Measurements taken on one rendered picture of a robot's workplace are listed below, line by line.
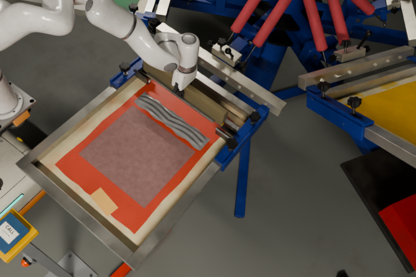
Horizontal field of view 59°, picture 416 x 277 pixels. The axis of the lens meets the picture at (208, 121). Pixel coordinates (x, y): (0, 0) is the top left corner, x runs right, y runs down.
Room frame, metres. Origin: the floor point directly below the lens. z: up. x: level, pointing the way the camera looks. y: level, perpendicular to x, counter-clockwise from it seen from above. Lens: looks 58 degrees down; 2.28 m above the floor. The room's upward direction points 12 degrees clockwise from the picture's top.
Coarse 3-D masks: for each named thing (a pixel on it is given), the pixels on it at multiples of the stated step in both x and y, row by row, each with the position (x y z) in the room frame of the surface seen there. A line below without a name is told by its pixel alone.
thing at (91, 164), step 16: (160, 96) 0.90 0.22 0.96; (128, 112) 0.79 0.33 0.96; (144, 112) 0.81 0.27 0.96; (176, 112) 0.84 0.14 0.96; (96, 128) 0.69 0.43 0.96; (112, 128) 0.71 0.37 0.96; (128, 128) 0.72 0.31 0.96; (144, 128) 0.73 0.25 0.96; (160, 128) 0.75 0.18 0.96; (80, 144) 0.61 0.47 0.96; (96, 144) 0.62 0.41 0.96; (112, 144) 0.63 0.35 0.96; (128, 144) 0.65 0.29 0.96; (144, 144) 0.66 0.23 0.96; (64, 160) 0.53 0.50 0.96; (80, 160) 0.54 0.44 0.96; (96, 160) 0.55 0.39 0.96; (112, 160) 0.57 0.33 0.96; (128, 160) 0.58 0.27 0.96; (80, 176) 0.48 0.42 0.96; (96, 176) 0.49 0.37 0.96; (112, 176) 0.50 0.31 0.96
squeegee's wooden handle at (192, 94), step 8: (144, 64) 0.94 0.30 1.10; (152, 72) 0.92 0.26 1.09; (160, 72) 0.90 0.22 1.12; (168, 72) 0.90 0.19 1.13; (168, 80) 0.88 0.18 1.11; (184, 88) 0.85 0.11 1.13; (192, 88) 0.85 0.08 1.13; (184, 96) 0.84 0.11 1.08; (192, 96) 0.83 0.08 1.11; (200, 96) 0.82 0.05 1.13; (200, 104) 0.81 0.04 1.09; (208, 104) 0.79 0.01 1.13; (216, 104) 0.80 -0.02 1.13; (208, 112) 0.79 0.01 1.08; (216, 112) 0.78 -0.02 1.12; (224, 112) 0.77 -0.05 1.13; (216, 120) 0.77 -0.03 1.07; (224, 120) 0.77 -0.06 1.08
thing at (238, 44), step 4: (236, 40) 1.24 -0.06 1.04; (240, 40) 1.24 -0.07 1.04; (244, 40) 1.25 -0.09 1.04; (232, 44) 1.21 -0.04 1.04; (236, 44) 1.21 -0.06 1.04; (240, 44) 1.22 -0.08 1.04; (244, 44) 1.22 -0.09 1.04; (232, 48) 1.18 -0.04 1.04; (236, 48) 1.19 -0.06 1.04; (240, 48) 1.19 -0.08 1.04; (244, 48) 1.21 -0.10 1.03; (240, 52) 1.18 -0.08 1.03; (244, 52) 1.22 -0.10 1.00; (228, 64) 1.10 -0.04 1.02
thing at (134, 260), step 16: (128, 80) 0.93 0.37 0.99; (208, 80) 1.01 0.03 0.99; (112, 96) 0.84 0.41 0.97; (224, 96) 0.95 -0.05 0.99; (80, 112) 0.73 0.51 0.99; (96, 112) 0.76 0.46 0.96; (240, 112) 0.90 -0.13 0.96; (64, 128) 0.64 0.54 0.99; (48, 144) 0.57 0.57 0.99; (32, 160) 0.49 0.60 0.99; (32, 176) 0.43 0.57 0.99; (208, 176) 0.57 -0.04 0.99; (48, 192) 0.39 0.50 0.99; (64, 192) 0.40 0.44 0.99; (192, 192) 0.49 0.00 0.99; (64, 208) 0.35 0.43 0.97; (80, 208) 0.35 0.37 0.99; (176, 208) 0.42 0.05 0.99; (96, 224) 0.31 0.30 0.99; (160, 224) 0.35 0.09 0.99; (112, 240) 0.27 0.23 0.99; (160, 240) 0.31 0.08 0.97; (128, 256) 0.23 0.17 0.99; (144, 256) 0.24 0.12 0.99
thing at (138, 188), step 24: (192, 120) 0.82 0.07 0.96; (168, 144) 0.68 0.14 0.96; (144, 168) 0.56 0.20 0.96; (168, 168) 0.58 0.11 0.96; (192, 168) 0.60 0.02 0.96; (120, 192) 0.45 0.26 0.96; (144, 192) 0.47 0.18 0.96; (168, 192) 0.49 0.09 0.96; (120, 216) 0.36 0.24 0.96; (144, 216) 0.38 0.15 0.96
